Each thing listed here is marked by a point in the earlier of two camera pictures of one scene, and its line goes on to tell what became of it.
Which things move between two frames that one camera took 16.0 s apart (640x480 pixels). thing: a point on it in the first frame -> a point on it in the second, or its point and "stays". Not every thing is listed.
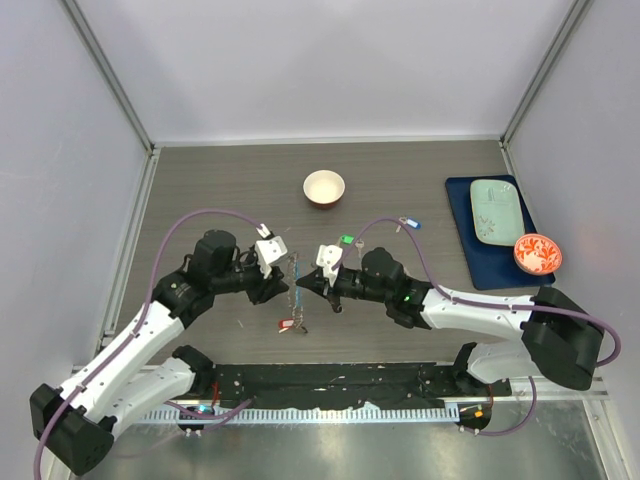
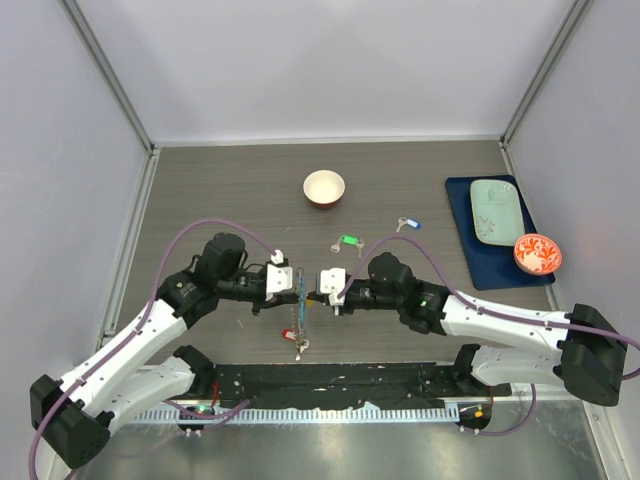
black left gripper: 267,287 -> 275,300
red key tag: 286,323 -> 288,334
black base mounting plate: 346,385 stays
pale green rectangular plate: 497,211 stays
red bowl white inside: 323,188 stays
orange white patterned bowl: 537,254 stays
